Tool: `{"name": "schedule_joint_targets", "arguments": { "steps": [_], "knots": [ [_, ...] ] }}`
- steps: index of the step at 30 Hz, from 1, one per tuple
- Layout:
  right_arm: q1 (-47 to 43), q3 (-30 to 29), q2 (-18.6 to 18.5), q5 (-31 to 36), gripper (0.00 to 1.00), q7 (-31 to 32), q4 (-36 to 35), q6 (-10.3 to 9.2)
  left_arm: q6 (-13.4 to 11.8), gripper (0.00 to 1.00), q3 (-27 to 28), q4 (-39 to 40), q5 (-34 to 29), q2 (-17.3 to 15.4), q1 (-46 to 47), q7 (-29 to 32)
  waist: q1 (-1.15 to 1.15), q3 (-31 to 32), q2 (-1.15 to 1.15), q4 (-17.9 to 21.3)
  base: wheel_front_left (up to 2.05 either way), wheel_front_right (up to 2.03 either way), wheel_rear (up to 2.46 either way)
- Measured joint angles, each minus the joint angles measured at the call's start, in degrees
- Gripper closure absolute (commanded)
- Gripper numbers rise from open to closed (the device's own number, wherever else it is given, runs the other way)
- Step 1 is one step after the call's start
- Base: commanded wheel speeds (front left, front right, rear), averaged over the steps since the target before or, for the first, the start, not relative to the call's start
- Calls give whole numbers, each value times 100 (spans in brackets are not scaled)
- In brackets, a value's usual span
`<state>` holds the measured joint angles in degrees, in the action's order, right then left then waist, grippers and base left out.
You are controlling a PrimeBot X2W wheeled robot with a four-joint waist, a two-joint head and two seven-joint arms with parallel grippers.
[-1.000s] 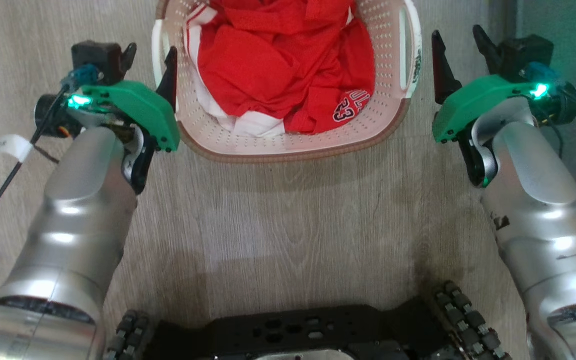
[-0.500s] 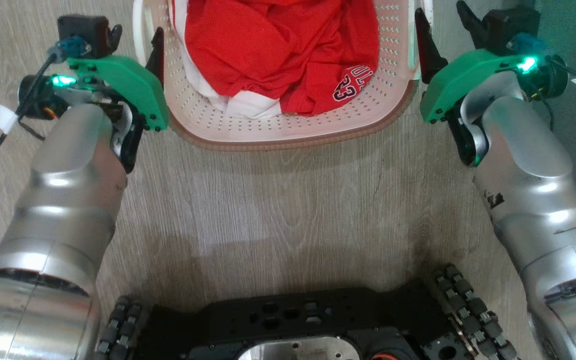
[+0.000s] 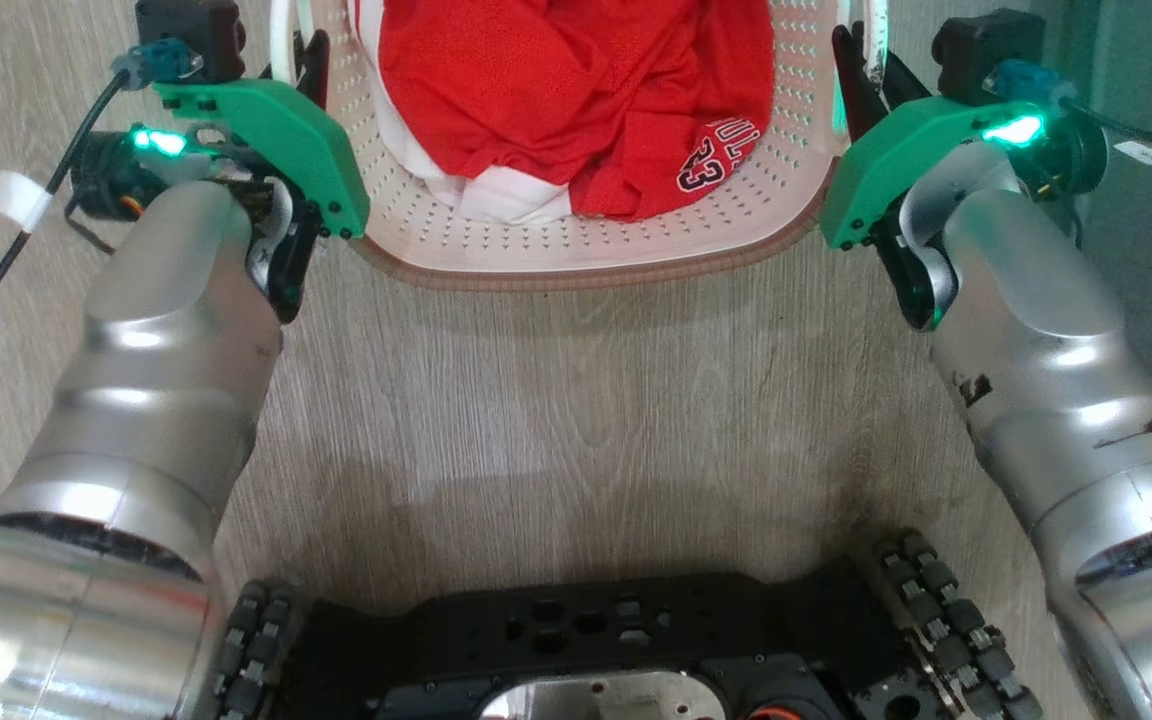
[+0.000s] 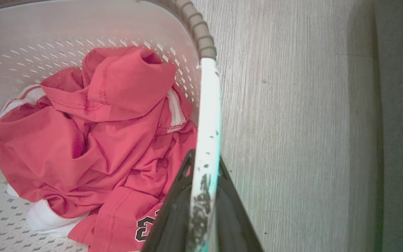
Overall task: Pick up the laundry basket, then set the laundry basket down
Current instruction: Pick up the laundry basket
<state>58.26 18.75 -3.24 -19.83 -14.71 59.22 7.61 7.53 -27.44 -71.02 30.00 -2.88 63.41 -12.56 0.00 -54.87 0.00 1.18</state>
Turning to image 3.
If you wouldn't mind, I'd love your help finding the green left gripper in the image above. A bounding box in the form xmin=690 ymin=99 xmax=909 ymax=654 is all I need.
xmin=69 ymin=29 xmax=372 ymax=323

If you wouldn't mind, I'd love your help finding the black roller wheel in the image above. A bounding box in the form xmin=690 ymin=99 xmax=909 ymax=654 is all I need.
xmin=214 ymin=580 xmax=303 ymax=720
xmin=868 ymin=530 xmax=1045 ymax=720

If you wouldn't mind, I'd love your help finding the red basketball jersey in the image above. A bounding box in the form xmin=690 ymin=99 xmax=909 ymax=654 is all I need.
xmin=376 ymin=0 xmax=777 ymax=222

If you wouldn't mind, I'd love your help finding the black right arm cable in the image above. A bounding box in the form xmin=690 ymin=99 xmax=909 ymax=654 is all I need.
xmin=986 ymin=58 xmax=1152 ymax=168

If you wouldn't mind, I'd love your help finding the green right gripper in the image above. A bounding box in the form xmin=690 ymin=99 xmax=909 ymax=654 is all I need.
xmin=819 ymin=21 xmax=1109 ymax=333

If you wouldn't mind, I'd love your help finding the white garment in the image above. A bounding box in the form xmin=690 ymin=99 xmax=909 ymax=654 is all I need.
xmin=349 ymin=0 xmax=579 ymax=227

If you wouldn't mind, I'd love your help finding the white perforated laundry basket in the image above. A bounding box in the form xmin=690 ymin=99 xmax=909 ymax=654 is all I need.
xmin=269 ymin=0 xmax=894 ymax=294

